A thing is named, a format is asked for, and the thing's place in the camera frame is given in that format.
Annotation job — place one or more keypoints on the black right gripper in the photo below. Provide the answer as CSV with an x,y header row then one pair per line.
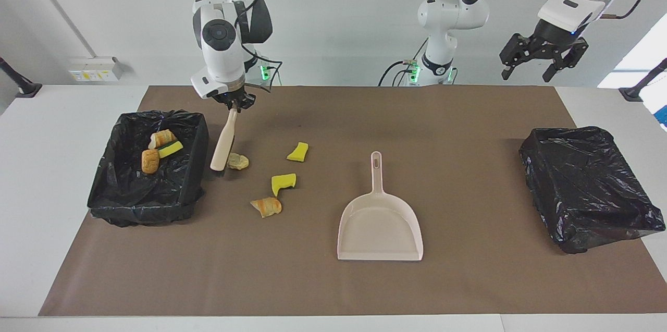
x,y
234,97

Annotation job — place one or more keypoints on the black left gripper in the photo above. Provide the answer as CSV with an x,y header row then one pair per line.
x,y
555,37

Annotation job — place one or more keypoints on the beige hand brush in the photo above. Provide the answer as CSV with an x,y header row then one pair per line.
x,y
224,144

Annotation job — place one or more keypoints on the pale pastry piece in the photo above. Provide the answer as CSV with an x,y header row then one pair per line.
x,y
239,161

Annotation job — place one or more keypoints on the yellow and green sponge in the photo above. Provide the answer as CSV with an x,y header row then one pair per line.
x,y
172,149

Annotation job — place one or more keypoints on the beige striped bread chunk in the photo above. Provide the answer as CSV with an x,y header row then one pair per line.
x,y
161,137

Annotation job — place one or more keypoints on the notched yellow sponge piece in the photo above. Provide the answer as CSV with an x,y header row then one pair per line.
x,y
282,182

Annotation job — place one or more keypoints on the orange glazed croissant piece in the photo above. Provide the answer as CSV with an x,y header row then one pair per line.
x,y
268,207

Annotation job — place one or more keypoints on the brown oval bread roll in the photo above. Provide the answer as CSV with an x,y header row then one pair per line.
x,y
150,161

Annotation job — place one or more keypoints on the pink plastic dustpan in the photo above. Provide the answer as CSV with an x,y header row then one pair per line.
x,y
380,233

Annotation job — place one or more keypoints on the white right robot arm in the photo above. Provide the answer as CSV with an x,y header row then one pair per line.
x,y
221,35

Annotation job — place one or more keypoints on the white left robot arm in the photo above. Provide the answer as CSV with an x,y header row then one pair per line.
x,y
448,14

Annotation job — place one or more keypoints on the black bag-lined bin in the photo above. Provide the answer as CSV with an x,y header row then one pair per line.
x,y
589,186
177,186

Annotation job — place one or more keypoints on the small yellow sponge piece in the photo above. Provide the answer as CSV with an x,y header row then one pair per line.
x,y
297,152

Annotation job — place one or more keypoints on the brown table mat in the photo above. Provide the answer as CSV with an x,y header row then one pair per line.
x,y
469,290

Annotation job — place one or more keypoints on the black camera stand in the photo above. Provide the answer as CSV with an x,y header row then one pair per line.
x,y
633,93
26,88

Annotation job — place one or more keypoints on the white wall power outlet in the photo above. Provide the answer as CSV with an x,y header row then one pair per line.
x,y
96,69

